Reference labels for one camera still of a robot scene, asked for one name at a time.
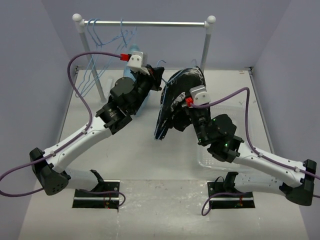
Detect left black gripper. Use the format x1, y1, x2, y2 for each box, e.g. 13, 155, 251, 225
130, 63, 165, 113

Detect black white-patterned trousers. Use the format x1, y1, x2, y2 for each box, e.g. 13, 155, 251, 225
154, 66, 206, 140

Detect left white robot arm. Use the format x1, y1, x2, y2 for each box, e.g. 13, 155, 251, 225
29, 65, 165, 197

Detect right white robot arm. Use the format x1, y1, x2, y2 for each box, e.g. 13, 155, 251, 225
172, 104, 317, 206

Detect light blue trousers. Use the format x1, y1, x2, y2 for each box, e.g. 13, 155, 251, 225
122, 42, 152, 118

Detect clear plastic basket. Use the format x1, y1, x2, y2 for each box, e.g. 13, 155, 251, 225
197, 104, 257, 173

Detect metal clothes rack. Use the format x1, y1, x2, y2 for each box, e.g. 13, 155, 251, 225
71, 13, 217, 104

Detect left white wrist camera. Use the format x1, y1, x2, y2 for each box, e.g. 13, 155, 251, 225
126, 51, 149, 75

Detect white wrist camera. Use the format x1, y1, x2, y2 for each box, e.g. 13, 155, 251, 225
189, 85, 211, 106
126, 51, 149, 75

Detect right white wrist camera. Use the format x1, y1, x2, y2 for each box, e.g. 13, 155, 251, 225
189, 85, 211, 106

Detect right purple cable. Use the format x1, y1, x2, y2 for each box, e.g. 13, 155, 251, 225
201, 86, 320, 217

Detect purple cable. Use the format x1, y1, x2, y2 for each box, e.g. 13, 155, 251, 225
0, 51, 132, 208
201, 86, 320, 217

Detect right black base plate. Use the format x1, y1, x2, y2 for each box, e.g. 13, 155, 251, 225
207, 176, 256, 210

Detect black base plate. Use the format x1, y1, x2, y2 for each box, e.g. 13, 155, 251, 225
207, 176, 256, 210
72, 180, 121, 210

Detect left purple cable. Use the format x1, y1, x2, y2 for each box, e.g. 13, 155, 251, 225
0, 51, 132, 208

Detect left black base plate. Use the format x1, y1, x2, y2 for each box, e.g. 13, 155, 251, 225
72, 180, 121, 210

